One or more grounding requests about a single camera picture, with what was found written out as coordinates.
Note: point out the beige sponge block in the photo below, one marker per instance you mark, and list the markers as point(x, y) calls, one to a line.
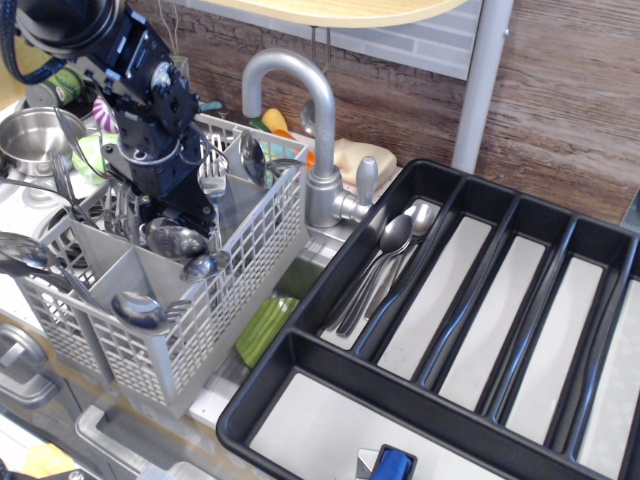
point(348, 155)

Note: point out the wooden shelf board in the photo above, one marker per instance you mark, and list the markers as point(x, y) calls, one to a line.
point(346, 13)

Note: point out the large spoon basket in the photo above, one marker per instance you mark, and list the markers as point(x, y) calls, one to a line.
point(176, 242)
point(139, 310)
point(22, 256)

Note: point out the green toy can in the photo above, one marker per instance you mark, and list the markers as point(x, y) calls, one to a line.
point(59, 90)

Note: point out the dark steel spoon in tray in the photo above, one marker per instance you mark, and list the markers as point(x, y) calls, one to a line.
point(394, 240)

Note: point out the steel fork rear compartment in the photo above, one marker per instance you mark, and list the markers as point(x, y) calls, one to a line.
point(212, 181)

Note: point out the small spoon centre basket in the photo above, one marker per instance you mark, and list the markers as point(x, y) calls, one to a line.
point(205, 266)

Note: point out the large spoon left basket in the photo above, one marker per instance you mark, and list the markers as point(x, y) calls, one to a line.
point(22, 256)

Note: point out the purple white toy vegetable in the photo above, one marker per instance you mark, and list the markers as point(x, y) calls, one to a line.
point(104, 117)

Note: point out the grey metal post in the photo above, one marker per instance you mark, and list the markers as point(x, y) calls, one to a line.
point(491, 35)

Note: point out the large spoon front basket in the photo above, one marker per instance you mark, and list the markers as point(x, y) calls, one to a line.
point(139, 310)

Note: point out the fork left of basket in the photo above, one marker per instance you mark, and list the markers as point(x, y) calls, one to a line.
point(65, 189)

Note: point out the black cutlery tray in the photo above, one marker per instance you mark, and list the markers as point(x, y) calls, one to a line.
point(508, 348)

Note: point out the silver kitchen faucet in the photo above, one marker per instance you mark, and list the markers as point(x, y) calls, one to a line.
point(327, 203)

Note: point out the green toy cabbage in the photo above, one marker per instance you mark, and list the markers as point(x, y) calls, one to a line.
point(94, 168)

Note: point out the large spoon centre basket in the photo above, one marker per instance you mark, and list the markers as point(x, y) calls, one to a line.
point(176, 242)

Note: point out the yellow toy fruit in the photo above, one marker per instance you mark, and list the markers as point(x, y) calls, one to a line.
point(274, 120)

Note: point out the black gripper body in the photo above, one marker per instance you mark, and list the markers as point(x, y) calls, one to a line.
point(161, 155)

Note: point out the grey plastic cutlery basket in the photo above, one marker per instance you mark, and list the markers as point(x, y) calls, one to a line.
point(263, 232)

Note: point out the small steel spoon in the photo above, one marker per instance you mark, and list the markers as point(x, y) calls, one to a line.
point(153, 225)

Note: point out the spoon rear basket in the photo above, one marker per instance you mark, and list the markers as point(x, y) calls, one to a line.
point(253, 158)

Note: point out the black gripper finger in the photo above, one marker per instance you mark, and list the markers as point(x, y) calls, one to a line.
point(143, 208)
point(204, 227)

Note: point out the blue object in tray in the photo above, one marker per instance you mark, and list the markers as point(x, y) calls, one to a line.
point(386, 463)

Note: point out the light steel spoon in tray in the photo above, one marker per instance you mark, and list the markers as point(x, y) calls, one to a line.
point(422, 216)

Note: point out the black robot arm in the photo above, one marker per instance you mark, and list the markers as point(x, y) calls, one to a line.
point(110, 43)

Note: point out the yellow object bottom left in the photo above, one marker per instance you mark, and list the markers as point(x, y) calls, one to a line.
point(44, 460)

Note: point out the steel cooking pot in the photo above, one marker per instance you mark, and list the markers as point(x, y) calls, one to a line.
point(31, 136)

